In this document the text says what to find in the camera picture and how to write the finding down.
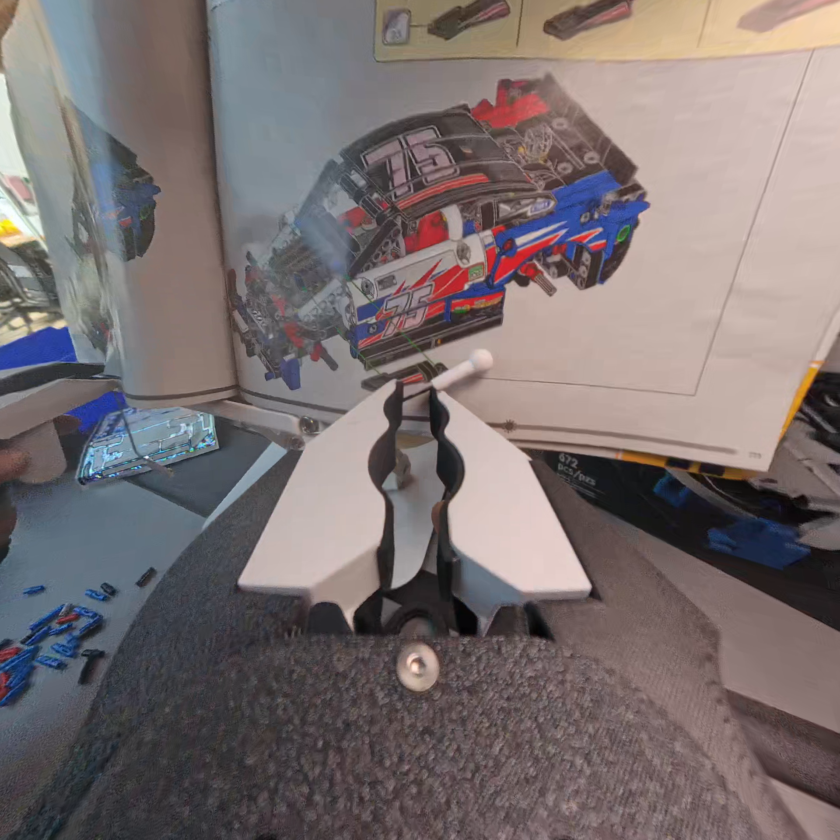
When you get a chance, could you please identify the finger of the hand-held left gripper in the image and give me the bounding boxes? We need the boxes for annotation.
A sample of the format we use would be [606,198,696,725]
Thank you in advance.
[0,364,123,441]

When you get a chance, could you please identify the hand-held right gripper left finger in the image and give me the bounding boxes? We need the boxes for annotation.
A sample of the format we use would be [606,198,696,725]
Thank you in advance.
[237,379,404,632]

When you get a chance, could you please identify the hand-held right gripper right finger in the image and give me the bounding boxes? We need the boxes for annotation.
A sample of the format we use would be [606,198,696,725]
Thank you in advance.
[427,386,593,636]

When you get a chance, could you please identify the white brick pin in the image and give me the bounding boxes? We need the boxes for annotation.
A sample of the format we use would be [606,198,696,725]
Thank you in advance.
[430,350,495,392]

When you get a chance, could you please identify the black brick set box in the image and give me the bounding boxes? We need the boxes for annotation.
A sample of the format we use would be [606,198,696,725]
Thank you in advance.
[532,357,840,631]

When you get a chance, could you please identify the holographic sticker sheet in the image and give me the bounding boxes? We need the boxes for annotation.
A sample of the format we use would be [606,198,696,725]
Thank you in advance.
[77,406,221,487]

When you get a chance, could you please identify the pile of blue brick pins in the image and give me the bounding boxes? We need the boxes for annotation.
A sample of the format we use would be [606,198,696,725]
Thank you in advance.
[0,581,106,708]

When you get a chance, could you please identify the brick set instruction booklet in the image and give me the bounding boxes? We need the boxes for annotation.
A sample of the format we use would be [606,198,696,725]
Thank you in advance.
[3,0,840,473]

